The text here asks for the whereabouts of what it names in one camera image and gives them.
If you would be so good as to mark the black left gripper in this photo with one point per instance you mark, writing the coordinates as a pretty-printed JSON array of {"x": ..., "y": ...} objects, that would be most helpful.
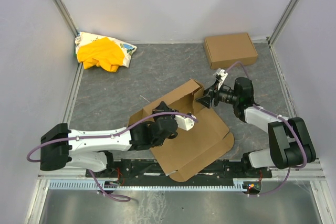
[{"x": 163, "y": 107}]

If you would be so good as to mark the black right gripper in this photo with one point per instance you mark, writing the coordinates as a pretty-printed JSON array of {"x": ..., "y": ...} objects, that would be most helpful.
[{"x": 213, "y": 96}]

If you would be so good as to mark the cardboard box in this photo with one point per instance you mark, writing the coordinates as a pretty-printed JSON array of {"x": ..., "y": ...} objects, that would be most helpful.
[
  {"x": 224, "y": 50},
  {"x": 191, "y": 151}
]

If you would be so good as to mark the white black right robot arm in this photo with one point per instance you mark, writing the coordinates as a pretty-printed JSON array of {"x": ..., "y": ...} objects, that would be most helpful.
[{"x": 290, "y": 144}]

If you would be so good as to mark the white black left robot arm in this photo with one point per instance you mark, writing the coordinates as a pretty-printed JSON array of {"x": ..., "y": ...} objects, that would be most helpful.
[{"x": 89, "y": 150}]

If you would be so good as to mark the folded closed cardboard box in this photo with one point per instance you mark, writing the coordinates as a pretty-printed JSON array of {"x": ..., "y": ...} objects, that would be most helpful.
[{"x": 224, "y": 50}]

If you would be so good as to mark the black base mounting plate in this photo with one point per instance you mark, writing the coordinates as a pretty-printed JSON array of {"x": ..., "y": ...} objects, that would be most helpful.
[{"x": 130, "y": 168}]

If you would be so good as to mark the yellow cloth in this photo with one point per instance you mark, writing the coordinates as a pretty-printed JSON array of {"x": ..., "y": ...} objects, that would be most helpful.
[{"x": 103, "y": 53}]

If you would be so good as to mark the floral patterned cloth bag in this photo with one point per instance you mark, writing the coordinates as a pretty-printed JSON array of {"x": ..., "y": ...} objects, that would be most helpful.
[{"x": 85, "y": 38}]

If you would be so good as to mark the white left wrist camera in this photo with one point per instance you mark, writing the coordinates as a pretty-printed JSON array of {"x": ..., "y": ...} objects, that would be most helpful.
[{"x": 185, "y": 122}]

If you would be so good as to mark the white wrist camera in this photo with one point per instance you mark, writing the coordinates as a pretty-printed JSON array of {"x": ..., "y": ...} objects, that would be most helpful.
[
  {"x": 185, "y": 122},
  {"x": 220, "y": 75}
]

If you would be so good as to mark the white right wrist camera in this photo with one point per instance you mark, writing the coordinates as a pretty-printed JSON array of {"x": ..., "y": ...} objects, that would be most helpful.
[{"x": 220, "y": 75}]

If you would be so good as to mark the aluminium frame rail front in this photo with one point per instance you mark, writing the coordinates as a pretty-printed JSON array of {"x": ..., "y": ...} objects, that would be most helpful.
[{"x": 312, "y": 171}]

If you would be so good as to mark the light blue cable duct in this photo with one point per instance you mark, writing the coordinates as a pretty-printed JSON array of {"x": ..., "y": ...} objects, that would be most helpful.
[{"x": 89, "y": 184}]

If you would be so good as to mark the right aluminium corner post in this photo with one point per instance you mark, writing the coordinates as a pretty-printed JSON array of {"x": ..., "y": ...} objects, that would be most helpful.
[{"x": 282, "y": 21}]

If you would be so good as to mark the aluminium corner post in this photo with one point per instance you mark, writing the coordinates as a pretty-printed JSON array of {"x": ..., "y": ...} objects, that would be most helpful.
[
  {"x": 66, "y": 17},
  {"x": 282, "y": 21}
]

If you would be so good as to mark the left aluminium corner post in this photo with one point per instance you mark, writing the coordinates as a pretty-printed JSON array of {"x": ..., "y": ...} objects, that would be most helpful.
[{"x": 66, "y": 17}]

